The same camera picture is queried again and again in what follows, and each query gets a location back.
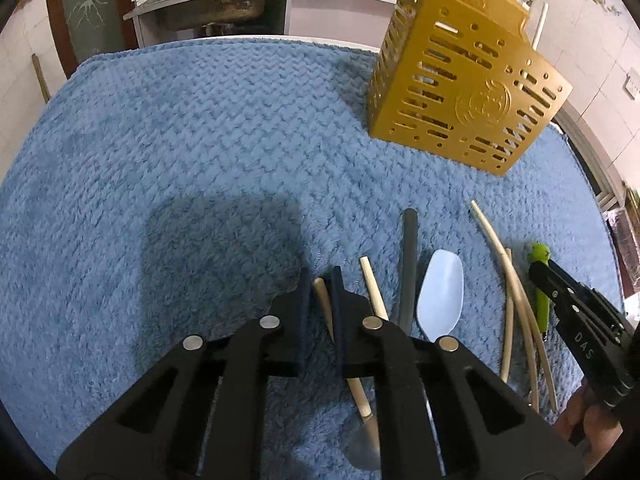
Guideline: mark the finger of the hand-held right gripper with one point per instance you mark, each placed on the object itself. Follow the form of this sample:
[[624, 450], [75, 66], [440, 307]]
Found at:
[[565, 292]]

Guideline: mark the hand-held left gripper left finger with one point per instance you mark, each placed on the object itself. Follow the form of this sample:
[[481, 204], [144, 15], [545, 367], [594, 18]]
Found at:
[[302, 315]]

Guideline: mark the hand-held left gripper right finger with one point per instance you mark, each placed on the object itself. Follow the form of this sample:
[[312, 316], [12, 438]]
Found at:
[[337, 315]]

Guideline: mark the light wooden chopstick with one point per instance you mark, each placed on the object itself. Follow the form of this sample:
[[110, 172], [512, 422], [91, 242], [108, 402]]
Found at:
[[538, 25], [372, 285], [509, 310], [482, 220], [547, 375]]

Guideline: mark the green frog-shaped utensil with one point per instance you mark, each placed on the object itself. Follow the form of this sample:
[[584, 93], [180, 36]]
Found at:
[[539, 252]]

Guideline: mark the pale plastic spoon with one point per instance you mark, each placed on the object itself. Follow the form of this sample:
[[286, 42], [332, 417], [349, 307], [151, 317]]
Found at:
[[440, 290]]

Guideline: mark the gold slotted utensil holder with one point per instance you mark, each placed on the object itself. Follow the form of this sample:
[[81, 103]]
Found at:
[[450, 80]]

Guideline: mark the person's right hand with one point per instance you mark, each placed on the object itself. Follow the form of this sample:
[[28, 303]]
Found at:
[[587, 425]]

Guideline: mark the blue knitted blanket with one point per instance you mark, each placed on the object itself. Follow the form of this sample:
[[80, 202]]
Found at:
[[175, 160]]

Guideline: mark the kitchen base cabinets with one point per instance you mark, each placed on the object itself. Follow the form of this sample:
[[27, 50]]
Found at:
[[335, 20]]

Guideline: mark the steel kitchen sink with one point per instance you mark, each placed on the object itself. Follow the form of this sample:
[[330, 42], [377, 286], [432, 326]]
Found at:
[[215, 5]]

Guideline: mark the brown frosted glass door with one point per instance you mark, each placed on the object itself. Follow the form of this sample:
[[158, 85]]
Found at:
[[90, 5]]

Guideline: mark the white wall outlet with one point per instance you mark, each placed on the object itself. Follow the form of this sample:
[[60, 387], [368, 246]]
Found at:
[[633, 86]]

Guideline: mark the wooden stick against wall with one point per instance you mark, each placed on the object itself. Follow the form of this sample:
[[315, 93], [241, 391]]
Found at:
[[41, 80]]

